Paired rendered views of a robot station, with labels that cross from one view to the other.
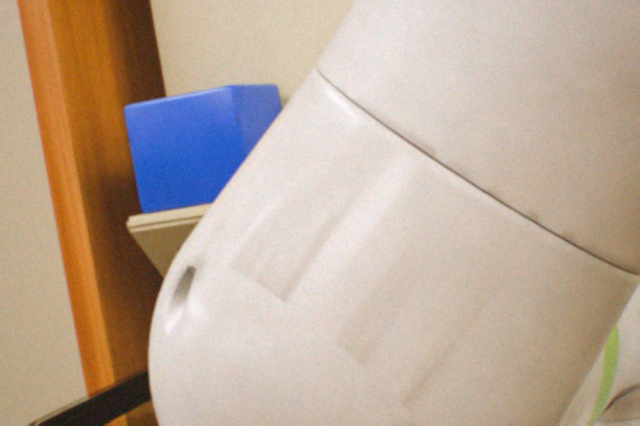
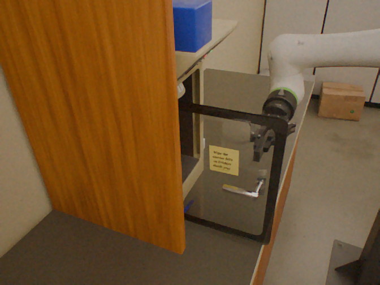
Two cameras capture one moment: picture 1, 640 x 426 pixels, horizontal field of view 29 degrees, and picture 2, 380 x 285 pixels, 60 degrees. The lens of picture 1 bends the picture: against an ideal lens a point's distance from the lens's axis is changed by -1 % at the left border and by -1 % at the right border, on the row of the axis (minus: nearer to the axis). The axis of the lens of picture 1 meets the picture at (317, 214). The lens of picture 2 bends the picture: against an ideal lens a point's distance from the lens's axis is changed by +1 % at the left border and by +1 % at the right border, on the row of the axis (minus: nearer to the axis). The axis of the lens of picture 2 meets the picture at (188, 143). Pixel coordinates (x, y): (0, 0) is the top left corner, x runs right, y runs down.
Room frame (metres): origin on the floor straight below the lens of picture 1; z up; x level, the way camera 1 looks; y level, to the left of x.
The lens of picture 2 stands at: (0.97, 0.83, 1.73)
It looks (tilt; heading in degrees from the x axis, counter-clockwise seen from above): 34 degrees down; 275
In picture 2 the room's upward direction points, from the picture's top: 2 degrees counter-clockwise
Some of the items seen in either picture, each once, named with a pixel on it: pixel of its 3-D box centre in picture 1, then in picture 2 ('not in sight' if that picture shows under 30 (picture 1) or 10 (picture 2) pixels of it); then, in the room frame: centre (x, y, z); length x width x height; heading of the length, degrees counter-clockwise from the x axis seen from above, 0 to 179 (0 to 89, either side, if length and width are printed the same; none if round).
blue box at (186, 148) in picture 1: (211, 147); (183, 24); (1.04, 0.08, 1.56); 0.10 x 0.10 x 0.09; 70
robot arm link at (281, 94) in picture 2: not in sight; (279, 106); (0.77, -0.06, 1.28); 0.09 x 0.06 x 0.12; 160
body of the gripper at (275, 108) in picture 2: not in sight; (273, 119); (0.80, 0.01, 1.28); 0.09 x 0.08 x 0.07; 70
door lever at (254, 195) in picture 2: not in sight; (242, 188); (0.90, 0.22, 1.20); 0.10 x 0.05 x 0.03; 160
